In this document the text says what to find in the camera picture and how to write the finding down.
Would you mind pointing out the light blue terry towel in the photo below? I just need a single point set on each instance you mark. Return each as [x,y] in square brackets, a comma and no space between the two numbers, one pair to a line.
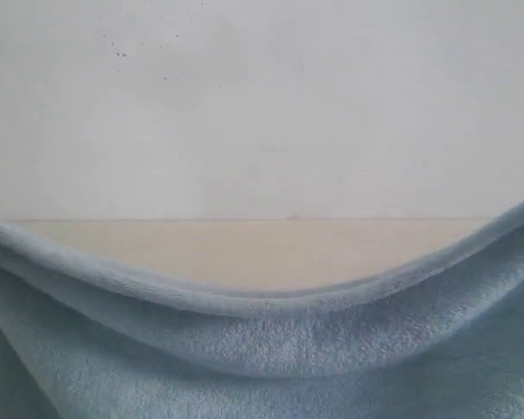
[441,337]

